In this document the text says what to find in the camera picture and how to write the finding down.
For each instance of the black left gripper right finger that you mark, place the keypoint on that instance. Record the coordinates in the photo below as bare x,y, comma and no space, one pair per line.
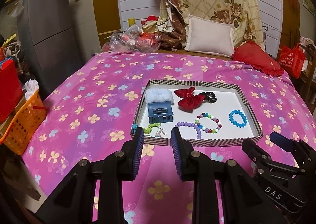
223,192

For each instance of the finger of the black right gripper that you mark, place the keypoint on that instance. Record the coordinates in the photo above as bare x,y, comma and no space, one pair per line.
253,151
282,142

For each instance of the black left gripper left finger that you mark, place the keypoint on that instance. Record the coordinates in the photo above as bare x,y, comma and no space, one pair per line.
92,191

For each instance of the black hair scrunchie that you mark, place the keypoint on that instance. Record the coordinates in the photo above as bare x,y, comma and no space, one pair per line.
209,97

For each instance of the red satin bow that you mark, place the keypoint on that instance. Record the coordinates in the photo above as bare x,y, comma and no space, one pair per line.
189,101

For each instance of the blue hair claw clip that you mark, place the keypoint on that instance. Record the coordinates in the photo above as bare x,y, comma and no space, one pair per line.
160,112

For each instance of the light blue fluffy scrunchie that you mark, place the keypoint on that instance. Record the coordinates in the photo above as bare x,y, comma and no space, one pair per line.
156,95

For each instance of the striped zigzag tray box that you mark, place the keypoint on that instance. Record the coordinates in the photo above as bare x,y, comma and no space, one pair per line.
231,110

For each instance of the red shopping bag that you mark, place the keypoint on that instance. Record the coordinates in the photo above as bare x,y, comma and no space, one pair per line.
292,60

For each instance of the pink floral bed sheet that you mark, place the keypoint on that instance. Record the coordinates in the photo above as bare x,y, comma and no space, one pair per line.
91,114

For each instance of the orange plastic basket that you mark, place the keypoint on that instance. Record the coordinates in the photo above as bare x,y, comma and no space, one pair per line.
24,124

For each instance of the red cushion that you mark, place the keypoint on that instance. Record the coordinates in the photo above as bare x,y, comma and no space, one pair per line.
253,55

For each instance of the red gift bag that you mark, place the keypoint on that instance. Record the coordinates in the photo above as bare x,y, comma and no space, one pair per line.
11,91

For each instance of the white small pillow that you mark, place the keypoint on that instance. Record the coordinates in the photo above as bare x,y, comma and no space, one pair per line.
209,37

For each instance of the brown patterned cloth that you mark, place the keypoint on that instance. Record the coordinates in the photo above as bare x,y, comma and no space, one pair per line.
171,25

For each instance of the santa plush toy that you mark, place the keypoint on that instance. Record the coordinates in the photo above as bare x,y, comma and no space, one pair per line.
150,25

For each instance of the grey refrigerator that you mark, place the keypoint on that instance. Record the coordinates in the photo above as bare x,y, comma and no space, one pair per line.
45,30

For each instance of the clear plastic bag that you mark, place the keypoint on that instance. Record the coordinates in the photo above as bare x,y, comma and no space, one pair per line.
132,40

